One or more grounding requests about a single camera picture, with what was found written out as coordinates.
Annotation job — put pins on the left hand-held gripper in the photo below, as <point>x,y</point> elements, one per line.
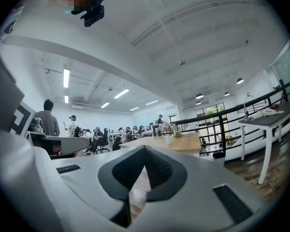
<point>17,120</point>

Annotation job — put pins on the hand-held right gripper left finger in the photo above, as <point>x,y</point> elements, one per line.
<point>128,170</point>

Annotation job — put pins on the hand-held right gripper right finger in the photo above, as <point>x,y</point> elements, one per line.
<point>159,173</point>

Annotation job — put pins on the white ribbed vase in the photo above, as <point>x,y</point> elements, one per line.
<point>168,139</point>

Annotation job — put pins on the yellow flowers bunch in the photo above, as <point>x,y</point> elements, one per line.
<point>177,134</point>

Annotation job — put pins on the pink flowers bunch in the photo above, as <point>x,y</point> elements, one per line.
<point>165,127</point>

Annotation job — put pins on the black office chair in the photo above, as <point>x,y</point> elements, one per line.
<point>105,141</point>

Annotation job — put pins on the wooden table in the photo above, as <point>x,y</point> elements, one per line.
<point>183,142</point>

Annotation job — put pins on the white ceiling tube light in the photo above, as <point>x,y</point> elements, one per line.
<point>66,78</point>
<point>134,108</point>
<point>105,105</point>
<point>121,93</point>
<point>66,99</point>
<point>151,102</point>

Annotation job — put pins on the black square stool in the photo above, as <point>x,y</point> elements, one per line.
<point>218,155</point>

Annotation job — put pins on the black metal railing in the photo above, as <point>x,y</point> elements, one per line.
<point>221,134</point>

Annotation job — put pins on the black-framed glass door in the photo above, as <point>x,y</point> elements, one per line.
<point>211,110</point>

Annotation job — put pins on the metal desk stand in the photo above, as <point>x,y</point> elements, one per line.
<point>247,117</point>

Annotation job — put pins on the ceiling dome sensor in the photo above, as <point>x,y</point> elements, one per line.
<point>182,62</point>

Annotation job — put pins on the white cloth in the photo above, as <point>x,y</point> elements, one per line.
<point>268,112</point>

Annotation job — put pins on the red book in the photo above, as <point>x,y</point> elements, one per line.
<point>273,107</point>

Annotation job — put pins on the person's white shirt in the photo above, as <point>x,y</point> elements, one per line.
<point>17,11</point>

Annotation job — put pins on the black head-mounted camera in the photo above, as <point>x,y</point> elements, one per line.
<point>94,17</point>

